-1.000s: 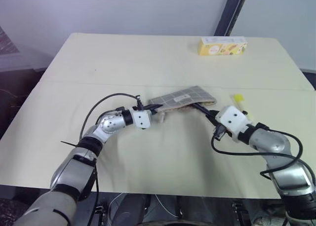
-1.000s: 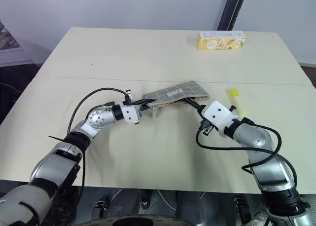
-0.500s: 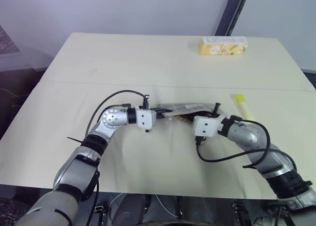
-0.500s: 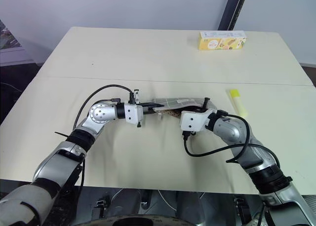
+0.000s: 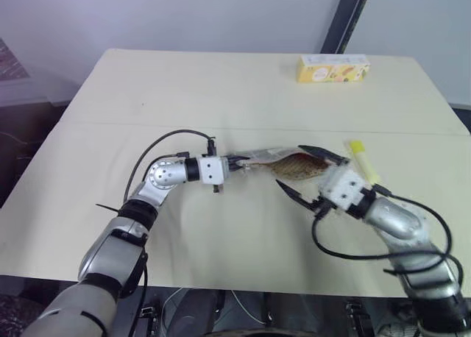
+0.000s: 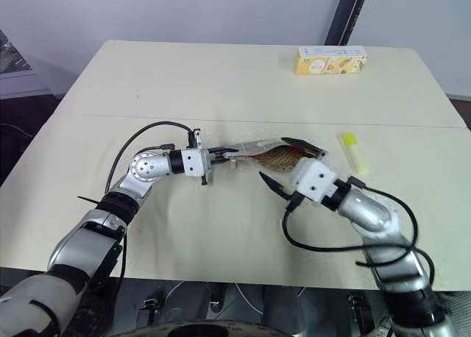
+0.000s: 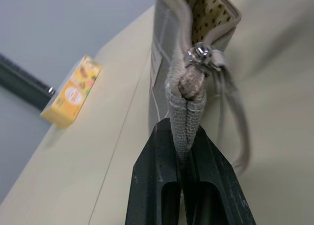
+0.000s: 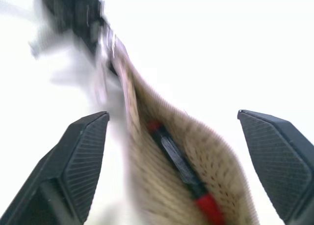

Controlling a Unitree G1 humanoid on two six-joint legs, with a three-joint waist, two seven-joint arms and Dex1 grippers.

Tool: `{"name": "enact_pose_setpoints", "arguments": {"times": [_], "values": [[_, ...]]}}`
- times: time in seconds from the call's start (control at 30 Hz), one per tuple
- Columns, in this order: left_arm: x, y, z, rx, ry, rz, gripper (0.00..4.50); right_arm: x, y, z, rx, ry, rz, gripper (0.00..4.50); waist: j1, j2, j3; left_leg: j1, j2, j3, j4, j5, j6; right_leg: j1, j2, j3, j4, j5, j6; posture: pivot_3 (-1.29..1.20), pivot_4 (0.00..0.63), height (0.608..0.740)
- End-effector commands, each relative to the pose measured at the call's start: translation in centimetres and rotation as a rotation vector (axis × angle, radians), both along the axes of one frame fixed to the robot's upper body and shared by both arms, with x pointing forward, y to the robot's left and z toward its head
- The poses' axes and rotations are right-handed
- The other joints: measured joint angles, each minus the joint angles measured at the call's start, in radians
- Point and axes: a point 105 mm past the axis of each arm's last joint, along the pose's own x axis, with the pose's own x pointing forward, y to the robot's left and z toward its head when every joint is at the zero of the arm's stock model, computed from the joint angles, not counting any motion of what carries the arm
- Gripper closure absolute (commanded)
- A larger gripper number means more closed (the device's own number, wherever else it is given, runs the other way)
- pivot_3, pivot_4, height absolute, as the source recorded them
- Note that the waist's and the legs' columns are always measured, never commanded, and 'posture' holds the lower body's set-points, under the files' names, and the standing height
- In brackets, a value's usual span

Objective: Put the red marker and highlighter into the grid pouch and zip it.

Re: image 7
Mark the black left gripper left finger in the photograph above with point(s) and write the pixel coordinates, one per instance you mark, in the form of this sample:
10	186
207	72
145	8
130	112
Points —
152	180

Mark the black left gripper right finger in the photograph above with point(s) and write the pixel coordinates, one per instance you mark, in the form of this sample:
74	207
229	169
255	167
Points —
220	185

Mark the grey grid fabric pouch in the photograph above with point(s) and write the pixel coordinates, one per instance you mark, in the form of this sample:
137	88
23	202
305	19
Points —
169	70

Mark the yellow printed cardboard box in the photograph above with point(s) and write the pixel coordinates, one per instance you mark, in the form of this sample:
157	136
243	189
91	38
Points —
73	90

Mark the dark ribbed floor strip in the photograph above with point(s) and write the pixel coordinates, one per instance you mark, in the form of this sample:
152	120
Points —
22	81

